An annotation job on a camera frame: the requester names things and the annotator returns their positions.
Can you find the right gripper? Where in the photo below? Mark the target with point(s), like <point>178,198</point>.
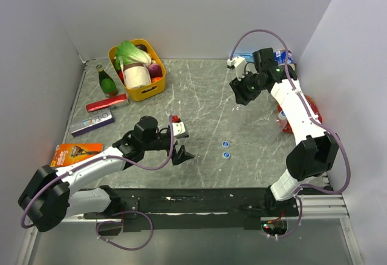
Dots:
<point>237,88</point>

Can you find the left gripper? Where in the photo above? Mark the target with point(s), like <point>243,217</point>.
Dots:
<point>181,155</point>

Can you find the clear plastic bottle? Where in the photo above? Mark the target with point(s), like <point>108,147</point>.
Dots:
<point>170,112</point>
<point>241,107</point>
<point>283,122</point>

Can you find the blue white bottle cap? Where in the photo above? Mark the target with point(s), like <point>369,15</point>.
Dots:
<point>225,144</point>
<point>226,155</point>
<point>282,116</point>

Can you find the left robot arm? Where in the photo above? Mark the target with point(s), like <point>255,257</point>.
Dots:
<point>54,194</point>

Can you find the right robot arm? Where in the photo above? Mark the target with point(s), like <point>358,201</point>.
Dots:
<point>315,150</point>

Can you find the green glass bottle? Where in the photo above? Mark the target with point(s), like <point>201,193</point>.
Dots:
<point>106,83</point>

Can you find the blue wrapped toilet roll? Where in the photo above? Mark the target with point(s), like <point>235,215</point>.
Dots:
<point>284,57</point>

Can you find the red cookie bag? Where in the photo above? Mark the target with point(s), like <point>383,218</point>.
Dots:
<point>314,108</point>

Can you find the yellow plastic basket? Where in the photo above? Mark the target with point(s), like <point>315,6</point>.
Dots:
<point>150,90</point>

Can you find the orange toy fruit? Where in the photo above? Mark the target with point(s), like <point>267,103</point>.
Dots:
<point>155,79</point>

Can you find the red foil box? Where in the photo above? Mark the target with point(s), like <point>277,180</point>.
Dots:
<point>108,103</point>

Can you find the purple toy onion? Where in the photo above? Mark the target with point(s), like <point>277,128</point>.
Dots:
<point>155,70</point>

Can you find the white paper roll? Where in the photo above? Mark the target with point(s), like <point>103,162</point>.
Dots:
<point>136,76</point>

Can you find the purple silver toothpaste box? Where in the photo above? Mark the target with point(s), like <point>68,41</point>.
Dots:
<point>95,121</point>

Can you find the toy napa cabbage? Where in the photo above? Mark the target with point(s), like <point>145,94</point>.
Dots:
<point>127,53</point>

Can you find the orange razor box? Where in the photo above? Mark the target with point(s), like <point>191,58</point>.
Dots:
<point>71,153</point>

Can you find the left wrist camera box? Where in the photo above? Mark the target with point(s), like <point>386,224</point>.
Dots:
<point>178,127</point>

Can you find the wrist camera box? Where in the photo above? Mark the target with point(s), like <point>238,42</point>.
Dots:
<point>178,127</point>
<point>237,64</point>

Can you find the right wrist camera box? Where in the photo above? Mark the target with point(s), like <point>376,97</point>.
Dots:
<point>237,64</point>

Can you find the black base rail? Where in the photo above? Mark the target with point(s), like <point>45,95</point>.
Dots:
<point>203,208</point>

